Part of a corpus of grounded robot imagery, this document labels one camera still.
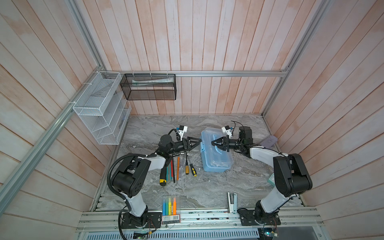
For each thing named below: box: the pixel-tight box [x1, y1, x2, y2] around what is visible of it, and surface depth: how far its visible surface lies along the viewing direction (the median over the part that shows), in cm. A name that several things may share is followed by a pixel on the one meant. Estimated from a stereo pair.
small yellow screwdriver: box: [185, 152, 190, 175], surface depth 92 cm
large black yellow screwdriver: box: [159, 167, 167, 187], surface depth 89 cm
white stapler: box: [227, 192, 238, 214], surface depth 79 cm
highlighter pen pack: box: [162, 197, 181, 225], surface depth 76 cm
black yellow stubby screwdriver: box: [187, 155, 198, 177], surface depth 90 cm
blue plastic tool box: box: [200, 127, 234, 173], surface depth 86 cm
